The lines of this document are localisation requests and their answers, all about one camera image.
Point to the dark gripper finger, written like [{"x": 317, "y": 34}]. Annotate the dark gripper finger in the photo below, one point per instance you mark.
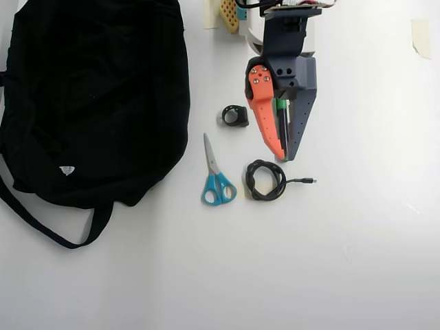
[{"x": 302, "y": 113}]

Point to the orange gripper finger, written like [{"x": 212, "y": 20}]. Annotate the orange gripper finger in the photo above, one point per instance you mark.
[{"x": 263, "y": 106}]

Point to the dark grey-blue gripper body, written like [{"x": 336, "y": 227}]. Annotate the dark grey-blue gripper body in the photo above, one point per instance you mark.
[{"x": 296, "y": 80}]

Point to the green capped black marker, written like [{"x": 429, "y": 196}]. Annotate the green capped black marker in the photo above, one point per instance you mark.
[{"x": 282, "y": 123}]

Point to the black cloth bag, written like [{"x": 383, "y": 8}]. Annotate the black cloth bag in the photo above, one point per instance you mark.
[{"x": 93, "y": 103}]

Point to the yellow perforated plastic part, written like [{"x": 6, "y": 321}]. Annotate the yellow perforated plastic part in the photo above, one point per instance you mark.
[{"x": 228, "y": 15}]

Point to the beige masking tape piece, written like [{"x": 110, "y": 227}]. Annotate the beige masking tape piece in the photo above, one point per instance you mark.
[
  {"x": 210, "y": 15},
  {"x": 421, "y": 38}
]

